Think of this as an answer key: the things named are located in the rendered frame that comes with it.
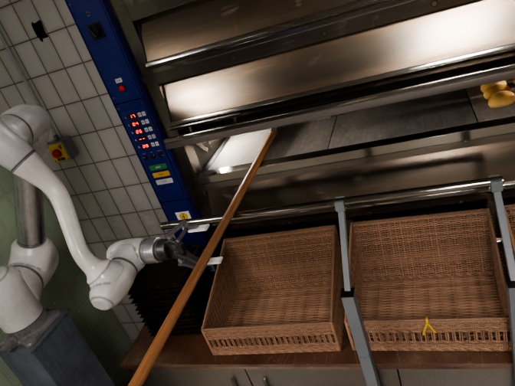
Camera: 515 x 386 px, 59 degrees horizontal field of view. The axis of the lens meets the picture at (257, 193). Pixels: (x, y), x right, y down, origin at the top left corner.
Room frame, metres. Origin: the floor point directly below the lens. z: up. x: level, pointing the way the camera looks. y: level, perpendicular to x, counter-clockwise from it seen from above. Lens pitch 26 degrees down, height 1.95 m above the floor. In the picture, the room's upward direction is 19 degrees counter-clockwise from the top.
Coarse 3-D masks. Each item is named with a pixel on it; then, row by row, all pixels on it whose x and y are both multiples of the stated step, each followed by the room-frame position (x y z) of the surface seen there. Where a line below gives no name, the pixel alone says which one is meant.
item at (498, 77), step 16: (464, 80) 1.38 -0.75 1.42; (480, 80) 1.35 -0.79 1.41; (496, 80) 1.33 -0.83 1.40; (400, 96) 1.45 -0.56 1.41; (416, 96) 1.43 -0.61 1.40; (320, 112) 1.57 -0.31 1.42; (336, 112) 1.54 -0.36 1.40; (208, 128) 1.96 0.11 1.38; (240, 128) 1.70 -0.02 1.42; (256, 128) 1.67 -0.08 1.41; (176, 144) 1.81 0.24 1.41
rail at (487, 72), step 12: (480, 72) 1.36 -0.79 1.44; (492, 72) 1.34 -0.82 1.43; (420, 84) 1.43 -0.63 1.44; (432, 84) 1.41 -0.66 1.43; (444, 84) 1.40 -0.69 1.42; (360, 96) 1.51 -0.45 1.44; (372, 96) 1.49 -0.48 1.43; (384, 96) 1.48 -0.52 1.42; (312, 108) 1.58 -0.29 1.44; (324, 108) 1.56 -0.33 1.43; (252, 120) 1.68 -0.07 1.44; (264, 120) 1.65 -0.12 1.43; (192, 132) 1.78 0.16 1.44; (204, 132) 1.76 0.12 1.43; (216, 132) 1.74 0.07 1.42
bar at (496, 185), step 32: (384, 192) 1.29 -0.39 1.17; (416, 192) 1.24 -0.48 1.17; (448, 192) 1.21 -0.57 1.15; (160, 224) 1.64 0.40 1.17; (512, 256) 1.01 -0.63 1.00; (352, 288) 1.16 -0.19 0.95; (512, 288) 0.95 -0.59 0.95; (352, 320) 1.14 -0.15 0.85; (512, 320) 0.95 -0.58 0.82; (512, 352) 0.98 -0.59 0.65
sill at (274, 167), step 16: (448, 128) 1.58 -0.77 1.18; (464, 128) 1.53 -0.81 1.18; (480, 128) 1.49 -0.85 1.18; (496, 128) 1.47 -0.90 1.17; (512, 128) 1.44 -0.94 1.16; (368, 144) 1.68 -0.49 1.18; (384, 144) 1.63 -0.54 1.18; (400, 144) 1.60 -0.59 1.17; (416, 144) 1.58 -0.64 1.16; (432, 144) 1.55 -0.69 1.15; (272, 160) 1.86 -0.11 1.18; (288, 160) 1.80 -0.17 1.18; (304, 160) 1.76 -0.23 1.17; (320, 160) 1.73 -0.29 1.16; (336, 160) 1.70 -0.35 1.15; (208, 176) 1.94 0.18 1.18; (224, 176) 1.91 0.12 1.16; (240, 176) 1.88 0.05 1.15
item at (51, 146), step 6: (60, 138) 2.20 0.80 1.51; (66, 138) 2.16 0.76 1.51; (48, 144) 2.16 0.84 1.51; (54, 144) 2.14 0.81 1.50; (60, 144) 2.13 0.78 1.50; (66, 144) 2.14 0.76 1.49; (72, 144) 2.17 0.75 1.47; (48, 150) 2.17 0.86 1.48; (60, 150) 2.13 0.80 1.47; (66, 150) 2.13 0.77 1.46; (72, 150) 2.16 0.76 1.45; (60, 156) 2.14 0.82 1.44; (66, 156) 2.13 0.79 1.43; (72, 156) 2.14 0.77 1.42
